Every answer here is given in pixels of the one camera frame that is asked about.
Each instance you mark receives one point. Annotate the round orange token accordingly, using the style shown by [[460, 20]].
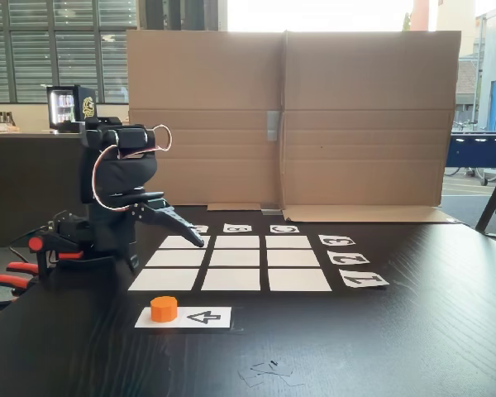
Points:
[[163, 309]]

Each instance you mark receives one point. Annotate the white paper grid square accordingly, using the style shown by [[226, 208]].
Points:
[[288, 242], [293, 258], [173, 242], [299, 280], [164, 280], [176, 258], [237, 242], [235, 258], [230, 280]]

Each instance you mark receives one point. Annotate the paper sheet letter A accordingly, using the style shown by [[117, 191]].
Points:
[[203, 229]]

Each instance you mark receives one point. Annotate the paper sheet letter B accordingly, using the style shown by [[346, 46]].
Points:
[[237, 228]]

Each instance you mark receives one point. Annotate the black mini fridge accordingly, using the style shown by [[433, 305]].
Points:
[[87, 103]]

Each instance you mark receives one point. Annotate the white arrow paper sheet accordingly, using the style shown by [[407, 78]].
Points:
[[206, 317]]

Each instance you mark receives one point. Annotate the black clamp with orange knob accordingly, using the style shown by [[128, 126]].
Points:
[[35, 245]]

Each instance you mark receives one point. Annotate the dark counter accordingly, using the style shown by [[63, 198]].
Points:
[[25, 186]]

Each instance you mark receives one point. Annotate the paper sheet letter C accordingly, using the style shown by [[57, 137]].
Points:
[[284, 228]]

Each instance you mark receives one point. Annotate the orange white flat box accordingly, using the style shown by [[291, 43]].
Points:
[[0, 128]]

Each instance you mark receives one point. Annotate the grey tape strip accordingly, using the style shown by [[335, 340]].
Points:
[[273, 126]]

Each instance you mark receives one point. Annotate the large brown cardboard screen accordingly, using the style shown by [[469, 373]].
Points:
[[231, 82]]

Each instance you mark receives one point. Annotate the paper sheet number 3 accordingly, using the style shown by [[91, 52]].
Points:
[[335, 240]]

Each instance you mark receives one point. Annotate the paper sheet number 2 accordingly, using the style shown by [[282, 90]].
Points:
[[348, 257]]

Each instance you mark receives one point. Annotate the paper sheet number 1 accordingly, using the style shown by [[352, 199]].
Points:
[[363, 279]]

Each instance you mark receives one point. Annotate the dark slanted stand leg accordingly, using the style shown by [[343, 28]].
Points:
[[494, 198]]

